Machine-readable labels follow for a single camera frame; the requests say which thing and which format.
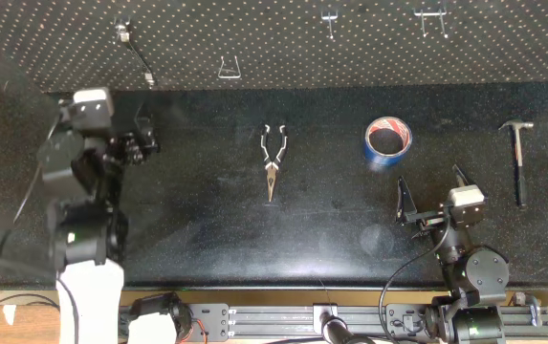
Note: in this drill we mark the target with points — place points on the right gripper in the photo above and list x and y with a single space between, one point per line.
426 217

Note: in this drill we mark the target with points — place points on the black and white pliers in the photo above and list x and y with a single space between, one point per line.
271 177

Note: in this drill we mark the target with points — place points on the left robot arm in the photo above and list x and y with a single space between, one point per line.
87 239

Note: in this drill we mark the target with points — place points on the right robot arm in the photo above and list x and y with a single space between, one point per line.
486 274

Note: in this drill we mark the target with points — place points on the black pegboard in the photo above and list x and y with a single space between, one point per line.
398 57

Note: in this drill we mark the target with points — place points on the roll of blue tape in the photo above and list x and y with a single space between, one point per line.
374 155

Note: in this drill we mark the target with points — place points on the hammer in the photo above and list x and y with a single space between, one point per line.
519 153

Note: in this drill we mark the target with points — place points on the metal hook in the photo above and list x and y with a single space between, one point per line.
229 75
121 21
329 18
430 13

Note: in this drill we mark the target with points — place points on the wrench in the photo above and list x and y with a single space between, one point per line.
137 55

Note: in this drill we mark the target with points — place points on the white paper scrap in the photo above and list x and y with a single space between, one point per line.
9 314

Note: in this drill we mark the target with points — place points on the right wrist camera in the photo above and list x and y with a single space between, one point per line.
466 204

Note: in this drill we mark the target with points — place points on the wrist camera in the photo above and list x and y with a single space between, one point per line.
466 204
93 107

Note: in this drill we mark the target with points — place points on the mounting rail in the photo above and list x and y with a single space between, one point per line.
273 317

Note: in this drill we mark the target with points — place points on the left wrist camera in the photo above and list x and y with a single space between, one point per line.
93 107

